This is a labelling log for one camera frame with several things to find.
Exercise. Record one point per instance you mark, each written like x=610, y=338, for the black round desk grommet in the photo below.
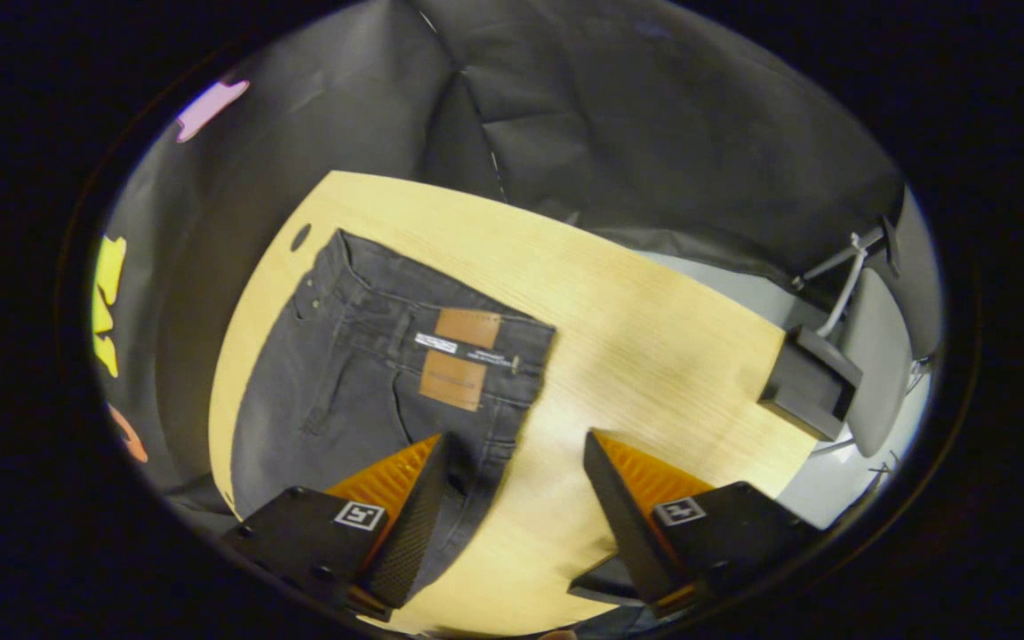
x=300, y=236

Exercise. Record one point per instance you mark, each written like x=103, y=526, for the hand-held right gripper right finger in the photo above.
x=628, y=524

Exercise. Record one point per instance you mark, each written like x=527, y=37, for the grey office chair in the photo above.
x=876, y=356

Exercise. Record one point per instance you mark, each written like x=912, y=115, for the black box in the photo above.
x=810, y=382

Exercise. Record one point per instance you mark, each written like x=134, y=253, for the dark grey jeans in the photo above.
x=343, y=382

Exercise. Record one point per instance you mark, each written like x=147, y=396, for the black backdrop cloth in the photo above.
x=565, y=107

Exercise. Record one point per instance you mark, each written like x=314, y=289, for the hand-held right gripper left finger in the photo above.
x=414, y=533

